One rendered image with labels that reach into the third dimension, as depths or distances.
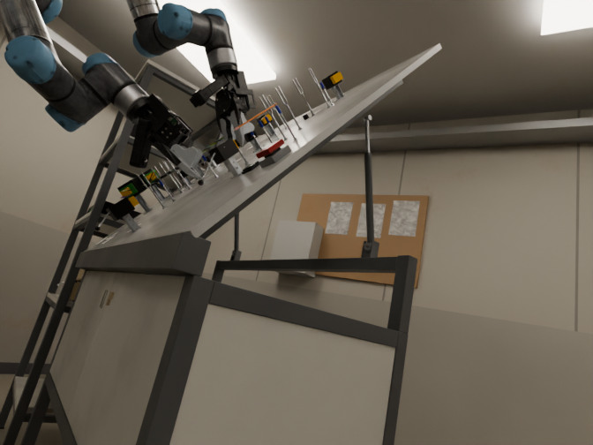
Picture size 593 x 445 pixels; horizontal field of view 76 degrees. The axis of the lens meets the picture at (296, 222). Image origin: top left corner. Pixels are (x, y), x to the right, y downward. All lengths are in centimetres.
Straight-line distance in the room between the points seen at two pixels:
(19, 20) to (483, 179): 289
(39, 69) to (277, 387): 75
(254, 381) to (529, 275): 244
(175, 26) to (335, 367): 85
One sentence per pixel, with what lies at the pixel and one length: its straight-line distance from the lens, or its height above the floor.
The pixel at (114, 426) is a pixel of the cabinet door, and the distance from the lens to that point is 87.
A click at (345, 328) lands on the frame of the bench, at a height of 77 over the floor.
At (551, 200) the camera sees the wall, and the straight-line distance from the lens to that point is 314.
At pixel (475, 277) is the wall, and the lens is 297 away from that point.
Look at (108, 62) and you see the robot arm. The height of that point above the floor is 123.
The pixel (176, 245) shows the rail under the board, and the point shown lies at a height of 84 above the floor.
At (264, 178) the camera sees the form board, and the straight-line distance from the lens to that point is 76.
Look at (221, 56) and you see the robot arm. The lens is 108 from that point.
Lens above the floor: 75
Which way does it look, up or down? 16 degrees up
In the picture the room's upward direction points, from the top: 13 degrees clockwise
